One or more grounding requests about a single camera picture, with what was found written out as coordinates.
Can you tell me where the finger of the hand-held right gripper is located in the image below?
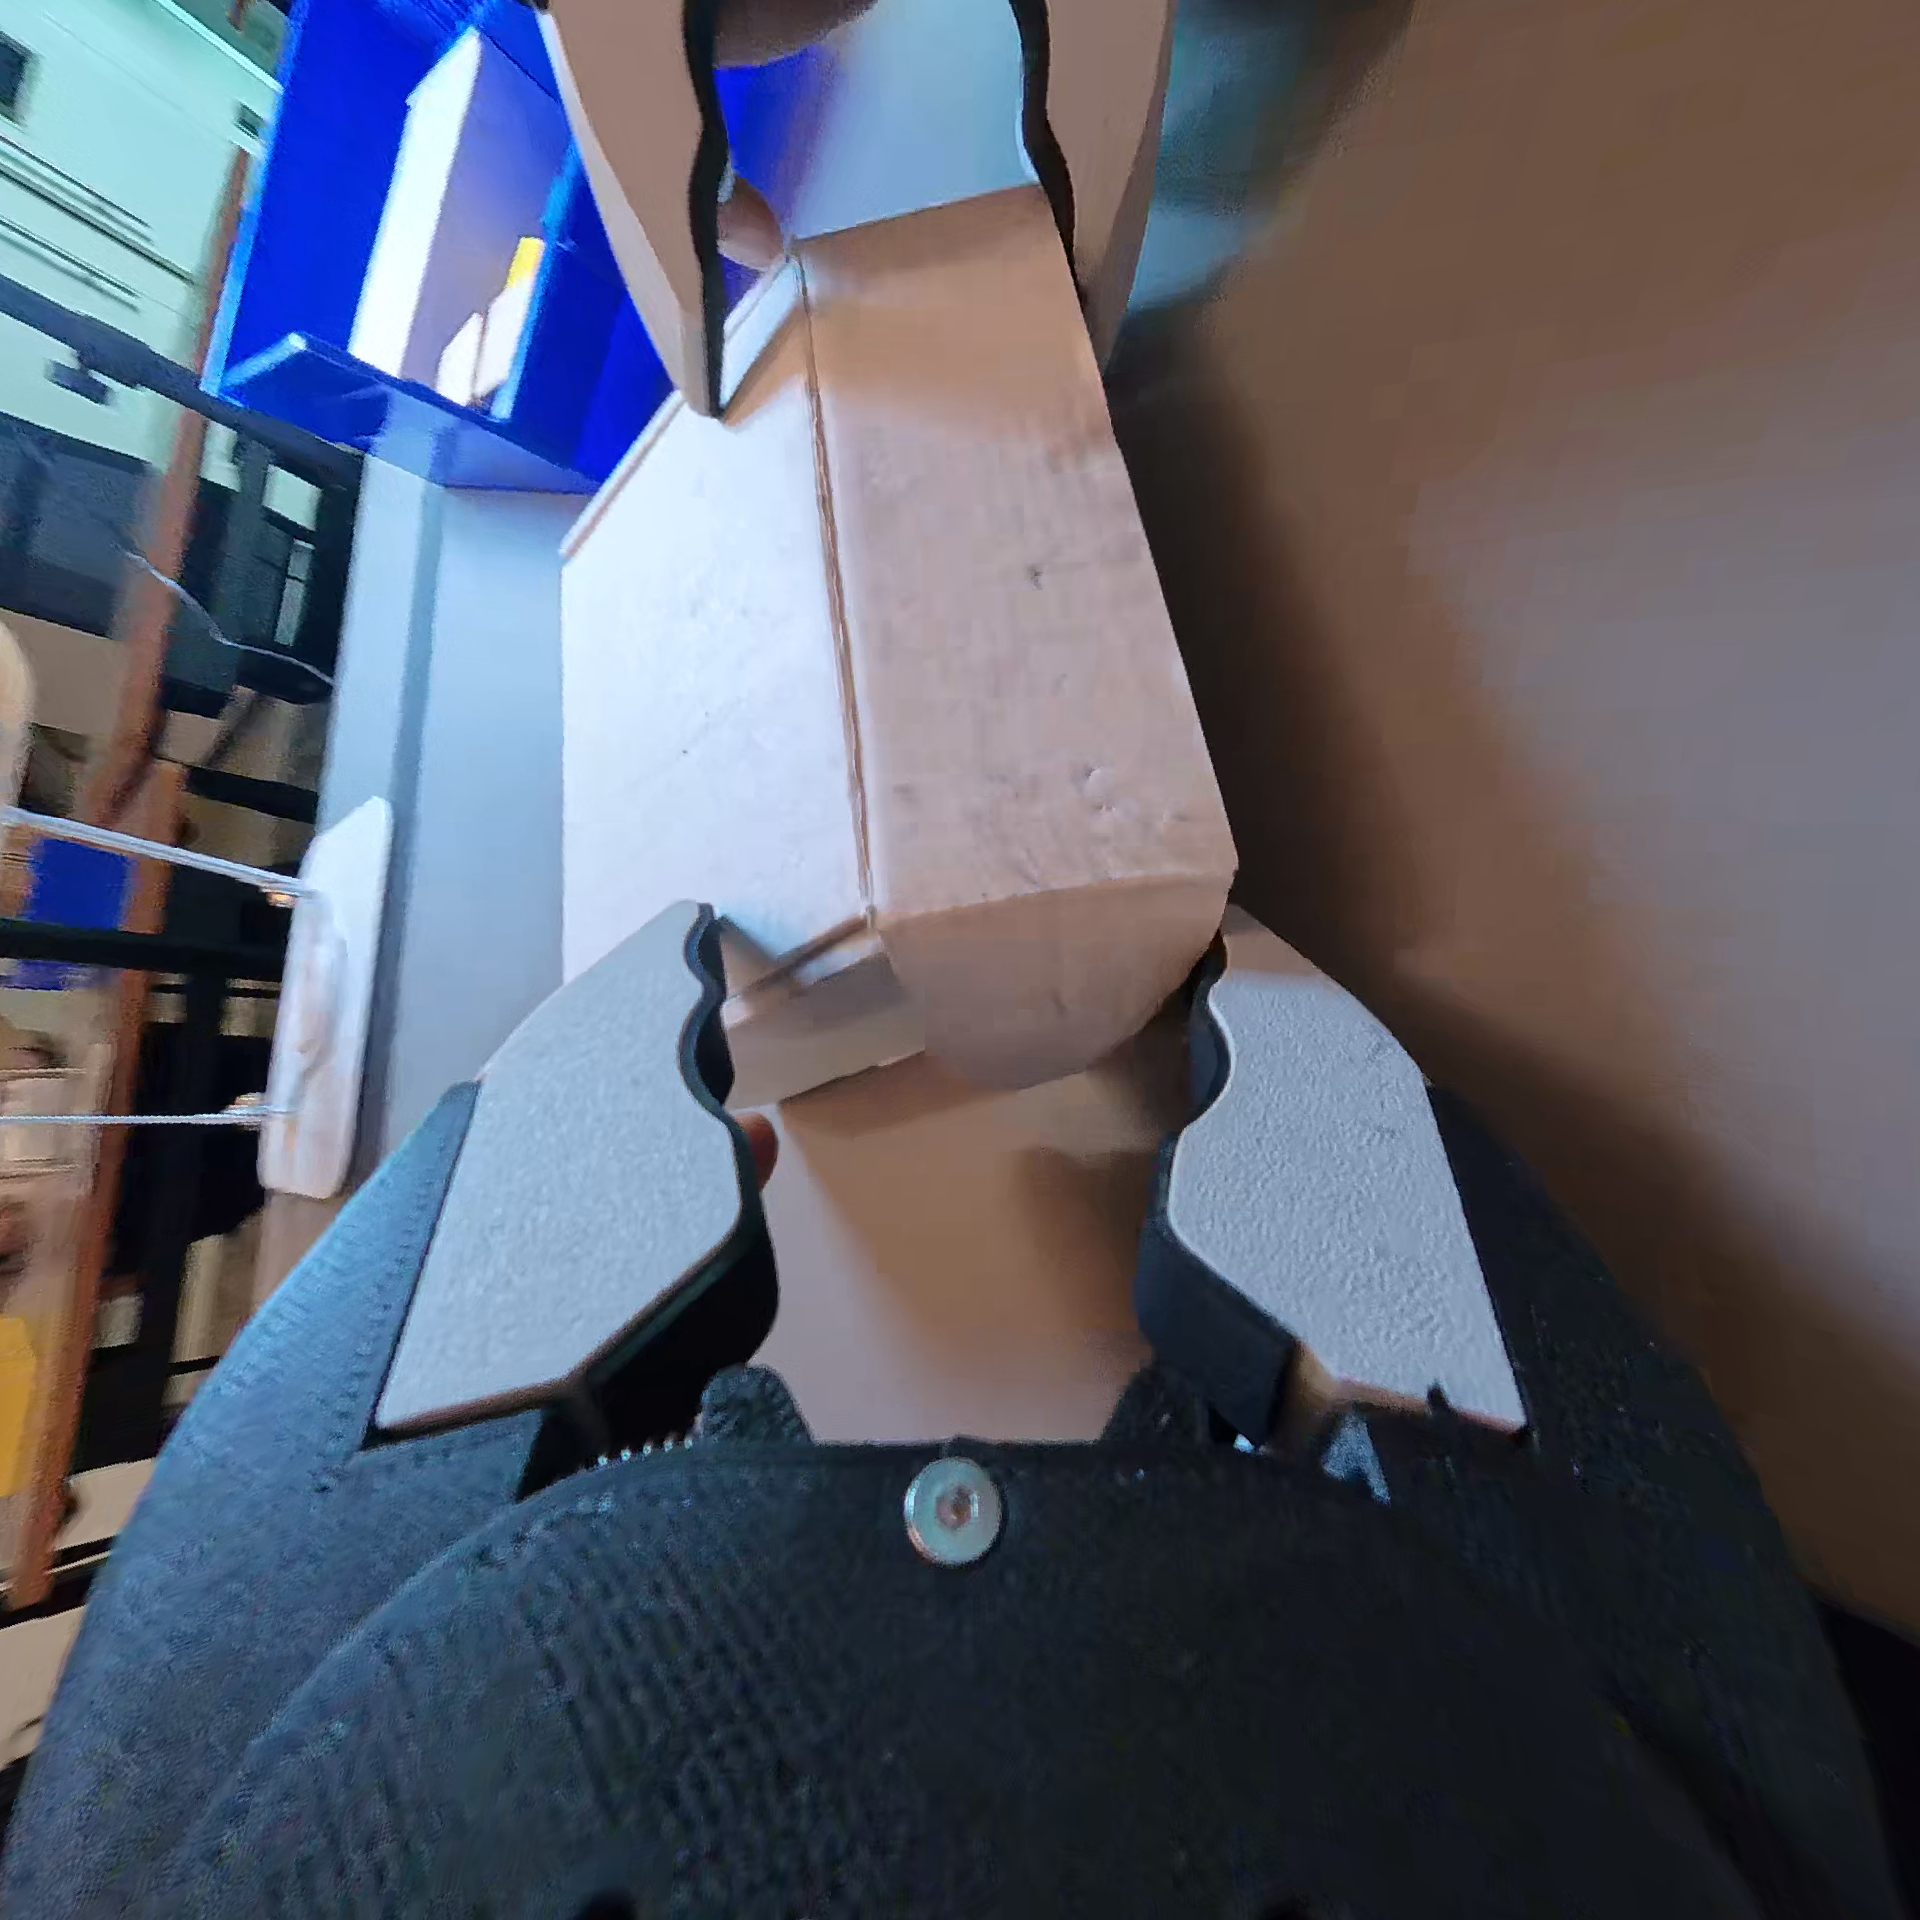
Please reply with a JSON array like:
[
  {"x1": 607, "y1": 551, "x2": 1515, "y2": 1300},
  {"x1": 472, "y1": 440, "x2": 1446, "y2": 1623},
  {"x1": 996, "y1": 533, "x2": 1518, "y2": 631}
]
[
  {"x1": 536, "y1": 0, "x2": 739, "y2": 422},
  {"x1": 1008, "y1": 0, "x2": 1183, "y2": 365}
]

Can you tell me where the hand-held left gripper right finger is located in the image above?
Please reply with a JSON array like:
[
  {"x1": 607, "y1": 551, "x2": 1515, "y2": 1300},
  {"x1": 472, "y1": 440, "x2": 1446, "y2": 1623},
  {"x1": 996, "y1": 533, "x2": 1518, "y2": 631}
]
[{"x1": 1132, "y1": 904, "x2": 1532, "y2": 1457}]

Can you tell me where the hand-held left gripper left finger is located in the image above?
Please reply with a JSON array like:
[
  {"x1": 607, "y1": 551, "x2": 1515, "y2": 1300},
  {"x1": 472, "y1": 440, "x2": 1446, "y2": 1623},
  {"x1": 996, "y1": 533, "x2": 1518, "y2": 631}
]
[{"x1": 372, "y1": 900, "x2": 782, "y2": 1453}]

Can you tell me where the blue plastic bin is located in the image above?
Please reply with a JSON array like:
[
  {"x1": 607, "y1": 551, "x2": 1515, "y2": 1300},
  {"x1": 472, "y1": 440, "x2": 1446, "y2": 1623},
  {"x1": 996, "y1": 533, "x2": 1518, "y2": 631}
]
[{"x1": 198, "y1": 0, "x2": 679, "y2": 497}]

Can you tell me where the brown cardboard box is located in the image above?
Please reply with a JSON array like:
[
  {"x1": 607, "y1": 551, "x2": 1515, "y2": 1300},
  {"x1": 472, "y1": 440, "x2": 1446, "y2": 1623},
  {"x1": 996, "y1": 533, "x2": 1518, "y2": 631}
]
[{"x1": 559, "y1": 182, "x2": 1243, "y2": 1446}]

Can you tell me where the person's right hand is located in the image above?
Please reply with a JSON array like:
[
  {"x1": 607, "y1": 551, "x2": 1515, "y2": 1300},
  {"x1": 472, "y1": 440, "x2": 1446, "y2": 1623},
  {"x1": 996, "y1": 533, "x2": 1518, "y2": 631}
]
[{"x1": 716, "y1": 167, "x2": 789, "y2": 275}]

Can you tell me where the white mounting plate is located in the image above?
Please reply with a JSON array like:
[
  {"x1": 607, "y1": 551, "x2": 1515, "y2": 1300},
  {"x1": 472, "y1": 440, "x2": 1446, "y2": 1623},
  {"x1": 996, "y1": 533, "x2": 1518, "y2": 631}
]
[{"x1": 252, "y1": 793, "x2": 397, "y2": 1201}]

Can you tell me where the clear thin cable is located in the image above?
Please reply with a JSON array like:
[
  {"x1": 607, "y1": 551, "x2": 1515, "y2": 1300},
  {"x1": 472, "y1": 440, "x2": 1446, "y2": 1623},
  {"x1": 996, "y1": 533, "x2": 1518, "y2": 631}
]
[
  {"x1": 0, "y1": 806, "x2": 310, "y2": 906},
  {"x1": 0, "y1": 1097, "x2": 296, "y2": 1140}
]

